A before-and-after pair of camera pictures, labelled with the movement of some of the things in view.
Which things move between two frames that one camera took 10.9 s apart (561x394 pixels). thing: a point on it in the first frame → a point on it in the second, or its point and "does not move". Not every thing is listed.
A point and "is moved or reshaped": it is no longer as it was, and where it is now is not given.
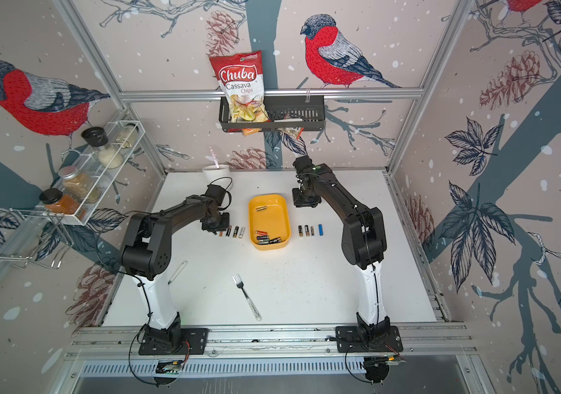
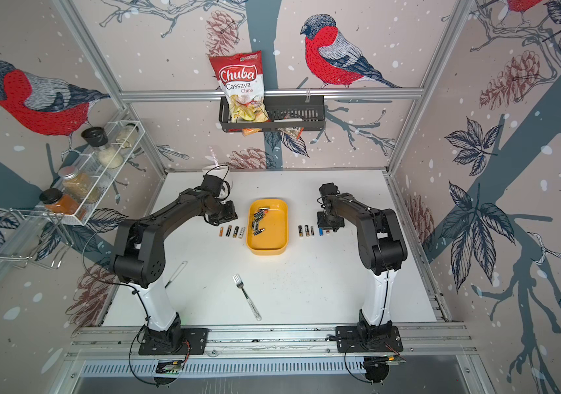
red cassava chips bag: [242, 77] does not move
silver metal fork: [239, 283] does not move
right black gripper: [298, 203] → [320, 224]
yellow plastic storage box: [269, 221] is moved or reshaped
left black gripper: [224, 226] → [230, 215]
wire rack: [40, 238] does not move
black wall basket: [285, 113] does not move
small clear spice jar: [126, 138] does not move
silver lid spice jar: [79, 185] does not move
